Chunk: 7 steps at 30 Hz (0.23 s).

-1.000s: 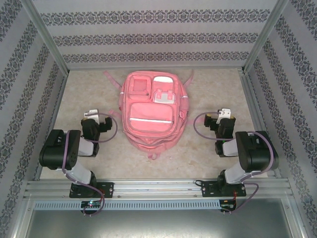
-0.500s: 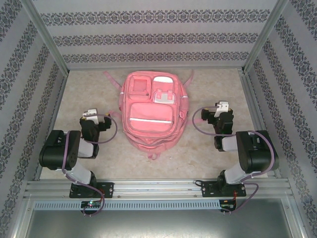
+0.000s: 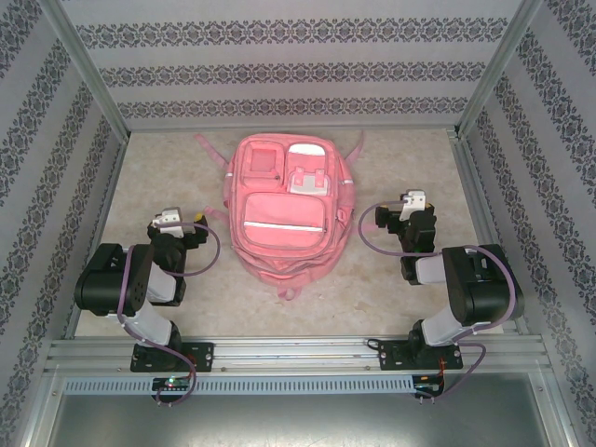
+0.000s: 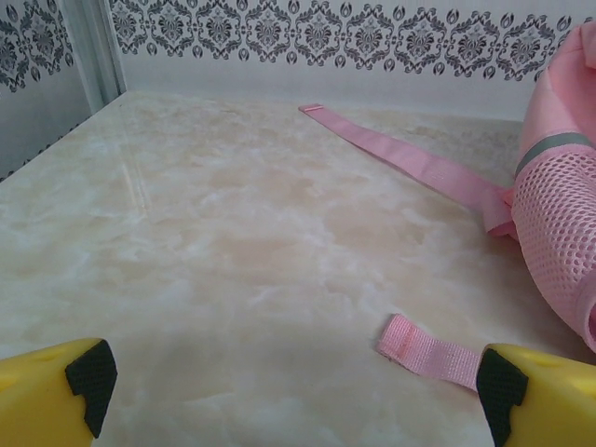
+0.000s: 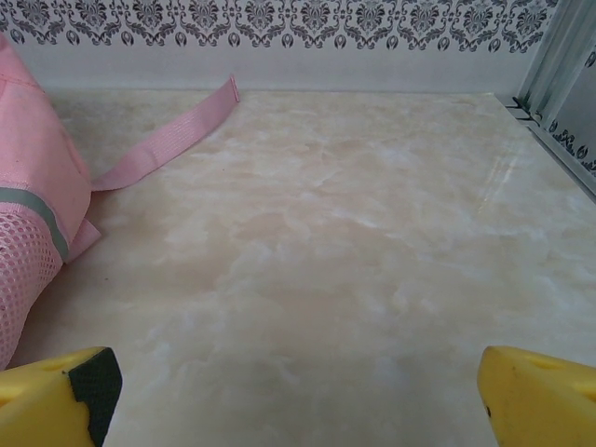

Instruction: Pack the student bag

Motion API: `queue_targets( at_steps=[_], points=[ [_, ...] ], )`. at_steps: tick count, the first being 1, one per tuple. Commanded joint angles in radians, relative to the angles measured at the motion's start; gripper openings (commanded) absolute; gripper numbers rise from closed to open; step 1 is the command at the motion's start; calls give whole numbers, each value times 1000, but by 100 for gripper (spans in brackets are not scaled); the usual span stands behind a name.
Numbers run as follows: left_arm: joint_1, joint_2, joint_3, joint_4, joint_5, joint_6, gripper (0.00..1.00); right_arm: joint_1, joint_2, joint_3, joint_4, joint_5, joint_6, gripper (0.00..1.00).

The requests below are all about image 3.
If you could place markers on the pink school backpack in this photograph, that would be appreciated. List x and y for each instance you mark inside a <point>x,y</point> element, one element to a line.
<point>279,233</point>

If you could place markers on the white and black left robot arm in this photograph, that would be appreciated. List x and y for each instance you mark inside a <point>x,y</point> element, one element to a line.
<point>112,279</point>

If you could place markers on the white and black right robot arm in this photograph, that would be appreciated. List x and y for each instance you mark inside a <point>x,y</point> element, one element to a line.
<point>479,284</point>

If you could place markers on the left small circuit board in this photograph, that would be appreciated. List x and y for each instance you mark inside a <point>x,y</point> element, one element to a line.
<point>172,384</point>

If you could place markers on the small circuit board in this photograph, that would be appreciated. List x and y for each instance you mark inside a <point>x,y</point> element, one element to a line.
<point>428,386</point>
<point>172,384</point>

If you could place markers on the right small circuit board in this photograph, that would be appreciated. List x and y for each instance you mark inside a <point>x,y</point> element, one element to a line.
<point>428,386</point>

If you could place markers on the grey metal panel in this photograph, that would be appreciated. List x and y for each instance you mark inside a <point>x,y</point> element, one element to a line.
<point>298,423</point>

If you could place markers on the aluminium side rail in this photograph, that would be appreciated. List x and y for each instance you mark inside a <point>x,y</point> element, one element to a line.
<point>109,186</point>
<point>475,186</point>

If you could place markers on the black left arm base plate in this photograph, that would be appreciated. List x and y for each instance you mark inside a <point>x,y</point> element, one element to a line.
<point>200,356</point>

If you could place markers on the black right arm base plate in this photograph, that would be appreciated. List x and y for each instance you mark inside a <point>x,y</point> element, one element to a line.
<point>391,356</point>

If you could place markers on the aluminium mounting rail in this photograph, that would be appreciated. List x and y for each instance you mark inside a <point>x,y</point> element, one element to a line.
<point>298,354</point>

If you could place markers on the aluminium frame post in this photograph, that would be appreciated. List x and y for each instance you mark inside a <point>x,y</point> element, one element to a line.
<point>496,70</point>
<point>88,70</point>

